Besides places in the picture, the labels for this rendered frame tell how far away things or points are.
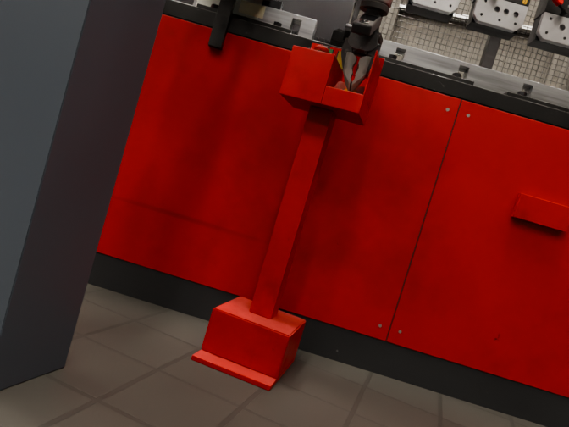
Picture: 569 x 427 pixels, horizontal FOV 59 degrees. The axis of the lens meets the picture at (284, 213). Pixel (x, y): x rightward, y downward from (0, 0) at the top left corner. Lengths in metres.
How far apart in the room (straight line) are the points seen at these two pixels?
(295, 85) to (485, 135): 0.60
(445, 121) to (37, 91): 1.07
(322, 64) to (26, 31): 0.64
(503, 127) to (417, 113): 0.24
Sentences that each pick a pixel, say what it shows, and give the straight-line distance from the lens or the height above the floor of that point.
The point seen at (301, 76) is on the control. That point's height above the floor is 0.71.
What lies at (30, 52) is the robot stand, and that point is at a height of 0.54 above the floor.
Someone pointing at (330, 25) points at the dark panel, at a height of 1.13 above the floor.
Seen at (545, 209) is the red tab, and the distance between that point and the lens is 1.59.
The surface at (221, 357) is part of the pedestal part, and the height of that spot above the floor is 0.01.
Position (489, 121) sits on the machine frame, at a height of 0.79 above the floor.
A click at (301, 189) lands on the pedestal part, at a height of 0.45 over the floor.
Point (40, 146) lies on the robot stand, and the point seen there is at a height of 0.40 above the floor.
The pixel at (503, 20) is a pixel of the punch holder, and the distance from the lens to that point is 1.75.
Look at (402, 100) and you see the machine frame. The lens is 1.51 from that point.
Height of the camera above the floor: 0.45
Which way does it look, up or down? 3 degrees down
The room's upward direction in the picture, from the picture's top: 17 degrees clockwise
